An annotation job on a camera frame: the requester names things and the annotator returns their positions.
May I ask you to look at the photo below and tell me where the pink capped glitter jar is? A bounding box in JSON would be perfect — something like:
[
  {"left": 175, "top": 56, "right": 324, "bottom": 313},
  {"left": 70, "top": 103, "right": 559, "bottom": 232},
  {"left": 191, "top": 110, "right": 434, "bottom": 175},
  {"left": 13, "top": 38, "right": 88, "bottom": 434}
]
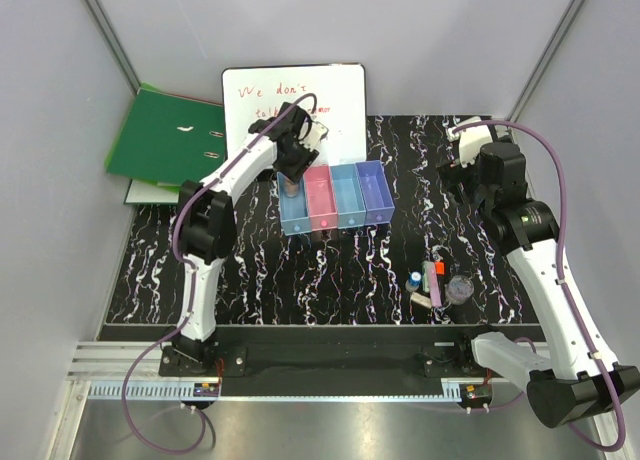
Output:
[{"left": 283, "top": 177, "right": 300, "bottom": 198}]

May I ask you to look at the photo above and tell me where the pink plastic bin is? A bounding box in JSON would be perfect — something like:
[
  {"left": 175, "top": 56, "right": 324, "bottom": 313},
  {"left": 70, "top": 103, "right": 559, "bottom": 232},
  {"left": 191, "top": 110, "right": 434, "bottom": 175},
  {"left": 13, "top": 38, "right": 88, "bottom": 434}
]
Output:
[{"left": 304, "top": 165, "right": 338, "bottom": 231}]

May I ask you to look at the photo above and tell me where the light blue plastic bin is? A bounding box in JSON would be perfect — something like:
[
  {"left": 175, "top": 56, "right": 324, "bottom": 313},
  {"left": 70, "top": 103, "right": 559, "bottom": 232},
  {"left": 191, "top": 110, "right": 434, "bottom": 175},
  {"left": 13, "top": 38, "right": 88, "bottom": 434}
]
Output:
[{"left": 277, "top": 173, "right": 311, "bottom": 236}]

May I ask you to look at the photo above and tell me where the white dry-erase board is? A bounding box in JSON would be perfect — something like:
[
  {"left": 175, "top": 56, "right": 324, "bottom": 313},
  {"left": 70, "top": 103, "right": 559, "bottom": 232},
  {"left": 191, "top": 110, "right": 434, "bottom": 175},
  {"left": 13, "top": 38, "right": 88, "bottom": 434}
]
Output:
[{"left": 221, "top": 62, "right": 369, "bottom": 172}]

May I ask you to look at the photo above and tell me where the purple plastic bin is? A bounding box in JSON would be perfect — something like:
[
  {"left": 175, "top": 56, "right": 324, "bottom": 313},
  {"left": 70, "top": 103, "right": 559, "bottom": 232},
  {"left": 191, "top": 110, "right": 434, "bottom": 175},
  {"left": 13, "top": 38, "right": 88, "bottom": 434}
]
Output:
[{"left": 355, "top": 160, "right": 395, "bottom": 226}]

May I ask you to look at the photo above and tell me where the clear round glitter container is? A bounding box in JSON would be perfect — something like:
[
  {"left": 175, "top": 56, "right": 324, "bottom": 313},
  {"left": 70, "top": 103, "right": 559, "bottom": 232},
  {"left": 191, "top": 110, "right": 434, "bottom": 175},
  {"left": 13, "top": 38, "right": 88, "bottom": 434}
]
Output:
[{"left": 445, "top": 275, "right": 474, "bottom": 305}]

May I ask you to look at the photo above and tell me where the small blue capped bottle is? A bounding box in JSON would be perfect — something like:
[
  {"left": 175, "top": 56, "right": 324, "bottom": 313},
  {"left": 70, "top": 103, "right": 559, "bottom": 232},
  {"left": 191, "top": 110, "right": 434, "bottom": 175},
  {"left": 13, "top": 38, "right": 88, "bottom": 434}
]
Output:
[{"left": 406, "top": 271, "right": 422, "bottom": 293}]

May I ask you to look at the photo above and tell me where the pink eraser bar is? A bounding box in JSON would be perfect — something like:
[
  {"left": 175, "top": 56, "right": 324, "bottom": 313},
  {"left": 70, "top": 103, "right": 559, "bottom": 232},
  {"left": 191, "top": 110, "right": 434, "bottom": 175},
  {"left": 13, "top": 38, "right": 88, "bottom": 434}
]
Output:
[{"left": 429, "top": 274, "right": 442, "bottom": 308}]

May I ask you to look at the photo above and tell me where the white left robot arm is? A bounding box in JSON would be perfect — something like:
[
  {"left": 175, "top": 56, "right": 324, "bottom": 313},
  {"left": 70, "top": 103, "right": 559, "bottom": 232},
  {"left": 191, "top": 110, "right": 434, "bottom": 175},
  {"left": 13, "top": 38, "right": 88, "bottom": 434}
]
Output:
[{"left": 171, "top": 102, "right": 328, "bottom": 376}]

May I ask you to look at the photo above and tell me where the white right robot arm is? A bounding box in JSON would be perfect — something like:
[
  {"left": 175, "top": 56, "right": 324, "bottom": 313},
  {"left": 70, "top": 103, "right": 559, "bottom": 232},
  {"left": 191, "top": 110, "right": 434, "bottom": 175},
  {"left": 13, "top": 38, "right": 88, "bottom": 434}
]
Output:
[{"left": 438, "top": 140, "right": 639, "bottom": 428}]

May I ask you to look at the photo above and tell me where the black marble pattern mat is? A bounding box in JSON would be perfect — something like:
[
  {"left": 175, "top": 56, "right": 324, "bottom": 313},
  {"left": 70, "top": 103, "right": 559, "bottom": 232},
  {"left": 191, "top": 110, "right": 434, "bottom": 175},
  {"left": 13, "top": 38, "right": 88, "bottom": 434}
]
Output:
[{"left": 101, "top": 114, "right": 554, "bottom": 327}]

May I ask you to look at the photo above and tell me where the white small eraser block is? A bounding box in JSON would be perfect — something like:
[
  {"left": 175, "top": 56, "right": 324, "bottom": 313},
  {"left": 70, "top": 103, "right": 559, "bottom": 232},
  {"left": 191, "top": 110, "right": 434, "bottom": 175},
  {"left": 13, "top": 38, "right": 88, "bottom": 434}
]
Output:
[{"left": 410, "top": 292, "right": 433, "bottom": 309}]

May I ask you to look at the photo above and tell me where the green white paper booklet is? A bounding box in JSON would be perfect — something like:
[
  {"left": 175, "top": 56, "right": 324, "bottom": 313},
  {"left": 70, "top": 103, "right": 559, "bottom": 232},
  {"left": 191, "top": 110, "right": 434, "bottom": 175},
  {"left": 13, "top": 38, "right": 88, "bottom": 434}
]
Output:
[{"left": 124, "top": 179, "right": 179, "bottom": 205}]

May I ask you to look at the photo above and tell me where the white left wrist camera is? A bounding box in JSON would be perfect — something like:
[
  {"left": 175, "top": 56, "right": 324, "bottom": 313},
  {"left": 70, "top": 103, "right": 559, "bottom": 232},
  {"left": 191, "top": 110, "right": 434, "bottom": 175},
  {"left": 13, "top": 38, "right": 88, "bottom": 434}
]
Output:
[{"left": 301, "top": 122, "right": 329, "bottom": 150}]

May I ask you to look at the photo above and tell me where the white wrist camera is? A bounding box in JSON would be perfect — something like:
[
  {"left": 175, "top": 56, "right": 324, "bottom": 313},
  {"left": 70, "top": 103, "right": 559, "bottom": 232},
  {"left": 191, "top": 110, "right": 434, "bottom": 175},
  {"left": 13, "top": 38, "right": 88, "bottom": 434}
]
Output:
[
  {"left": 446, "top": 116, "right": 513, "bottom": 168},
  {"left": 301, "top": 122, "right": 329, "bottom": 150}
]

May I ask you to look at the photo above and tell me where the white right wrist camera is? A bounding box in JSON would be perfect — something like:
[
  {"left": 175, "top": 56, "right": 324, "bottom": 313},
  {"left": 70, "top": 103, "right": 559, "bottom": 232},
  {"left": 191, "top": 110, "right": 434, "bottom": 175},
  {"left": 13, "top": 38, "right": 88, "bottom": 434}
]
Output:
[{"left": 446, "top": 116, "right": 513, "bottom": 168}]

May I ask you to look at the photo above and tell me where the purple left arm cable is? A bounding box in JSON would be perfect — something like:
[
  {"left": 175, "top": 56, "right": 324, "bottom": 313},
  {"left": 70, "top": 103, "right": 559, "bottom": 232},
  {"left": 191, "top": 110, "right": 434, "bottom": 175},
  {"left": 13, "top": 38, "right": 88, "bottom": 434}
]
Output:
[{"left": 120, "top": 93, "right": 319, "bottom": 455}]

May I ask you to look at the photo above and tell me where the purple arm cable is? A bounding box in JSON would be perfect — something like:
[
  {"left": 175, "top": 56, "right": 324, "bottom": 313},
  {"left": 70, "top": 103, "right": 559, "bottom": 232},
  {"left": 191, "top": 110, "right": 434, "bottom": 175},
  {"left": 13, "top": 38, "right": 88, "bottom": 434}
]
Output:
[
  {"left": 449, "top": 119, "right": 626, "bottom": 454},
  {"left": 120, "top": 93, "right": 319, "bottom": 455}
]

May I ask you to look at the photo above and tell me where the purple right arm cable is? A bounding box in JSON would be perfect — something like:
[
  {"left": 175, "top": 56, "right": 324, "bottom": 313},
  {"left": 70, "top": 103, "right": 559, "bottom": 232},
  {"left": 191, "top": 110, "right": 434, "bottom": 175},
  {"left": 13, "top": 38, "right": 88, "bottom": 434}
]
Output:
[{"left": 449, "top": 119, "right": 626, "bottom": 454}]

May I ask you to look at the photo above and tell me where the green ring binder folder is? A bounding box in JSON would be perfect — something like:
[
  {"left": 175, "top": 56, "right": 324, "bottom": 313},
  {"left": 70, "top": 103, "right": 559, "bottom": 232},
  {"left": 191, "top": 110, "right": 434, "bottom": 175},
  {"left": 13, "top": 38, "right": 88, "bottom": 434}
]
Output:
[{"left": 105, "top": 85, "right": 227, "bottom": 187}]

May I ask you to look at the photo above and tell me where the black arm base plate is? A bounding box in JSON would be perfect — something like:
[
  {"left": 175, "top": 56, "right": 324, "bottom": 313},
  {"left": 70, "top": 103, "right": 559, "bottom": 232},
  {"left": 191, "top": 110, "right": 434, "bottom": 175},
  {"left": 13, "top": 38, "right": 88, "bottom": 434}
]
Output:
[{"left": 159, "top": 325, "right": 489, "bottom": 401}]

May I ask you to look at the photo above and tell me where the aluminium rail frame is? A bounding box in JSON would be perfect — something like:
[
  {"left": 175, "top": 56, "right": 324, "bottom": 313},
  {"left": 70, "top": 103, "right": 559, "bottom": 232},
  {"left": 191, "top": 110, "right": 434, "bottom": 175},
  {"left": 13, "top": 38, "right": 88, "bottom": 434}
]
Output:
[{"left": 44, "top": 117, "right": 636, "bottom": 460}]

